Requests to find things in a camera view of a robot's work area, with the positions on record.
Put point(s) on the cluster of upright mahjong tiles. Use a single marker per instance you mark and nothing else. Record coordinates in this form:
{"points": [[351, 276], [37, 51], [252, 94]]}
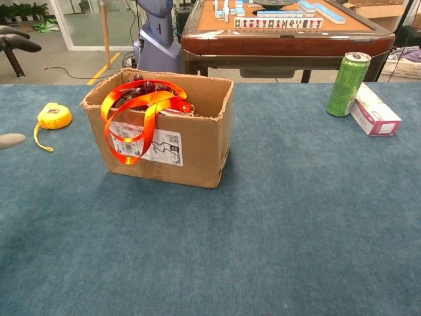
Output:
{"points": [[227, 10]]}

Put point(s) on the row of face-up mahjong tiles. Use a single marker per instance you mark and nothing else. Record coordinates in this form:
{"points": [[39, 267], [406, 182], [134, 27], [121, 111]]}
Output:
{"points": [[278, 23]]}

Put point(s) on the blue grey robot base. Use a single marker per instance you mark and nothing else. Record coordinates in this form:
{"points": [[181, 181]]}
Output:
{"points": [[158, 49]]}

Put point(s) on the brown mahjong table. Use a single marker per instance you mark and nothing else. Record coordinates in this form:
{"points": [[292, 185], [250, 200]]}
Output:
{"points": [[279, 42]]}

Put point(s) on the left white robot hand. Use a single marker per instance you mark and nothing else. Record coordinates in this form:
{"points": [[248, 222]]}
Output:
{"points": [[19, 41]]}

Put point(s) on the long diagonal mahjong tile row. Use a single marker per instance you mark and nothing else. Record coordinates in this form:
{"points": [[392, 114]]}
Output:
{"points": [[330, 13]]}

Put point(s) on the green drink can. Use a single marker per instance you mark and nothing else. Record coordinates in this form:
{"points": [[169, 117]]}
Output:
{"points": [[348, 85]]}

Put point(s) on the row of blue-backed mahjong tiles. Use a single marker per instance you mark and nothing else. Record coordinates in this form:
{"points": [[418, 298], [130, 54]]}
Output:
{"points": [[279, 14]]}

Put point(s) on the wooden pole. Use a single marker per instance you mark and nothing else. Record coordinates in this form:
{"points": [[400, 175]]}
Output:
{"points": [[105, 33]]}

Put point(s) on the pink and white carton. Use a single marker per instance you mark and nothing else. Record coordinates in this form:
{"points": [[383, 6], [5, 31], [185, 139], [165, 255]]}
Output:
{"points": [[375, 112]]}

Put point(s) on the green cloth on floor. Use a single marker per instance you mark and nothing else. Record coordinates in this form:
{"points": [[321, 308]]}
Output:
{"points": [[47, 25]]}

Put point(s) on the bunch of purple grapes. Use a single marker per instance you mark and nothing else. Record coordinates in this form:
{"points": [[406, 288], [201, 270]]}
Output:
{"points": [[149, 86]]}

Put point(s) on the blue felt table mat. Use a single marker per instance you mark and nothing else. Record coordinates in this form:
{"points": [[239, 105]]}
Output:
{"points": [[263, 247]]}

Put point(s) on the potted green plants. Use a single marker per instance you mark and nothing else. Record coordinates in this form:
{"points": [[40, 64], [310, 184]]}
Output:
{"points": [[23, 11]]}

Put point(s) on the stacked blue mahjong tiles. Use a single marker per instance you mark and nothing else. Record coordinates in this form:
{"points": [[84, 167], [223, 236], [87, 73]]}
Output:
{"points": [[307, 6]]}

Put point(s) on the black tripod stand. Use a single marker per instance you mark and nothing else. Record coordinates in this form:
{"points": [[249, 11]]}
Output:
{"points": [[404, 18]]}

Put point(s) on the black furniture leg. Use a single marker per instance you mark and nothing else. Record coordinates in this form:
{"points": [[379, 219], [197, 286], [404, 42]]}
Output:
{"points": [[14, 62]]}

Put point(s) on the white plastic basket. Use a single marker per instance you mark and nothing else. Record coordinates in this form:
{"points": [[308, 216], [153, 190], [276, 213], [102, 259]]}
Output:
{"points": [[403, 69]]}

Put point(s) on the dark round dice dish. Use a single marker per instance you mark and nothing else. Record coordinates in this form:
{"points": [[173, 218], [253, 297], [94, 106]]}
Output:
{"points": [[274, 3]]}

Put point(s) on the yellow tape measure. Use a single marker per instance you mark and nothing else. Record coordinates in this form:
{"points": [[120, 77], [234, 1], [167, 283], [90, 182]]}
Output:
{"points": [[54, 116]]}

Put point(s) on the brown cardboard box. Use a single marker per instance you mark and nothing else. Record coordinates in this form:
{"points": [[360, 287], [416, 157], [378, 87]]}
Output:
{"points": [[197, 148]]}

